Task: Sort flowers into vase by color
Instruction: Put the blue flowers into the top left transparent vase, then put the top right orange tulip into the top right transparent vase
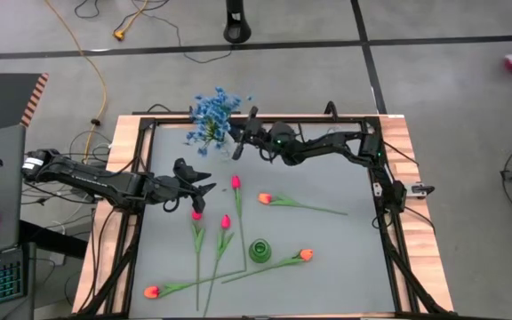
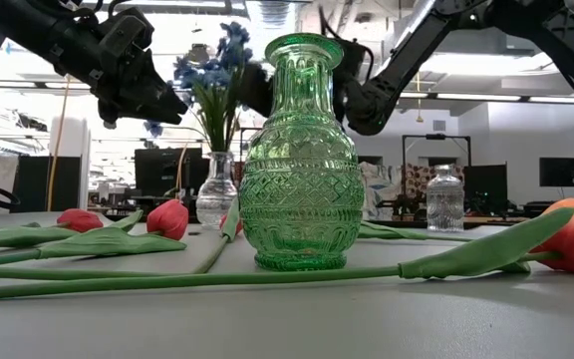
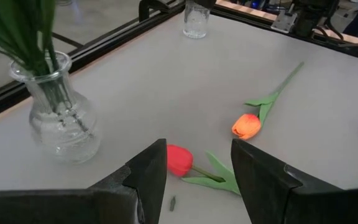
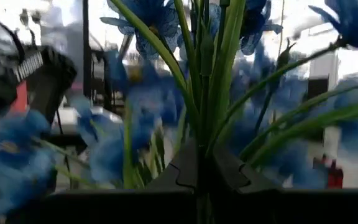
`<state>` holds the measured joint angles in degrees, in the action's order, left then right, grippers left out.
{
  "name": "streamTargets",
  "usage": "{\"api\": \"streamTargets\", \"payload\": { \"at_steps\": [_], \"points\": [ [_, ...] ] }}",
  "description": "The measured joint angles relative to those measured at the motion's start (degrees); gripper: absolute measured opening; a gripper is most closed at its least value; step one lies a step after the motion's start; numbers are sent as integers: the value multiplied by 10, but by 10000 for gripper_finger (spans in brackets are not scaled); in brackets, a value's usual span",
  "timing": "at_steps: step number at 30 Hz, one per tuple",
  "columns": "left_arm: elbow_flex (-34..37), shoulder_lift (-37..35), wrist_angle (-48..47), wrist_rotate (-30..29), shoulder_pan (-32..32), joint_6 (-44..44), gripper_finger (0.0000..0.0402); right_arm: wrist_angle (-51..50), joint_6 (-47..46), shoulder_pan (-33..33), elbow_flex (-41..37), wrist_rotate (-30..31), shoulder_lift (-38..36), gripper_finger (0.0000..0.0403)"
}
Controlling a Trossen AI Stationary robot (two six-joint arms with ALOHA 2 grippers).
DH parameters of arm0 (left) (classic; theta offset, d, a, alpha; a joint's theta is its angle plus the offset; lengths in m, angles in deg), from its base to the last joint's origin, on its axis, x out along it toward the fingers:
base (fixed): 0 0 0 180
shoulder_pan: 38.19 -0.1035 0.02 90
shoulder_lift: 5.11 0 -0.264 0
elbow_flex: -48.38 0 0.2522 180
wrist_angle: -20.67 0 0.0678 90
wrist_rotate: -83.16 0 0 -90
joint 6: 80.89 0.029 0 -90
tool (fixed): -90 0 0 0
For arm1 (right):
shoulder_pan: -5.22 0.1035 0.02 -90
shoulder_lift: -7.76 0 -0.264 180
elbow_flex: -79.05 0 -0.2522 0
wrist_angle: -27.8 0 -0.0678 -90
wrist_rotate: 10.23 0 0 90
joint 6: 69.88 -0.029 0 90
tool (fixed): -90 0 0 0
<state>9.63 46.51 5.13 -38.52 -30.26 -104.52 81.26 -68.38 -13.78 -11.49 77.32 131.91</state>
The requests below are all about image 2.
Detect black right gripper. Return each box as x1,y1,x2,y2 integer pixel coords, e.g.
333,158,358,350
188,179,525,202
239,39,373,125

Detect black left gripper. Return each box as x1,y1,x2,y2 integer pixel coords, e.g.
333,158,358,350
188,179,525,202
50,17,189,126

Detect red artificial tulip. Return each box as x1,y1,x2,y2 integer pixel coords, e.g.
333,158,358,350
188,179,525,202
0,198,190,267
0,208,144,252
191,196,244,275

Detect clear round-bellied glass vase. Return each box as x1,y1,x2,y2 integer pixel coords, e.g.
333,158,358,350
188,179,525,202
195,151,241,229

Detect green patterned glass vase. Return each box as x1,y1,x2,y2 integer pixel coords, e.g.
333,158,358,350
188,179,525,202
239,32,367,273

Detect clear ribbed glass vase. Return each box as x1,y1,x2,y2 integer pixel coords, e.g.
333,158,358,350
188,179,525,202
425,164,466,233

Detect black computer monitor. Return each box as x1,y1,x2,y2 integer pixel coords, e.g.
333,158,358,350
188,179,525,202
463,164,509,213
134,148,204,193

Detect black upright panel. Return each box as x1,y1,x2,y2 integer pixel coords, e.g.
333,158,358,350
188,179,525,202
10,156,83,214

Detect patterned cushions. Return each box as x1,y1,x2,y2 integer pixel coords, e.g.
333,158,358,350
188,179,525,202
361,162,465,203

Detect small black monitor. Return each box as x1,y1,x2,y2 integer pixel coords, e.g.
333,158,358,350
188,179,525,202
539,157,574,188

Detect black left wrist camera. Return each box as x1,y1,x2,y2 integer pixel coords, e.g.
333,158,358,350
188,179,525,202
98,13,156,61

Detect yellow hanging cable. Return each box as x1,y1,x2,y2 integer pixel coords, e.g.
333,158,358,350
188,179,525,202
46,74,72,213

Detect black metal frame stand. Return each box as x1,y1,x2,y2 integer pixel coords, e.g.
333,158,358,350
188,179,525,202
401,133,472,200

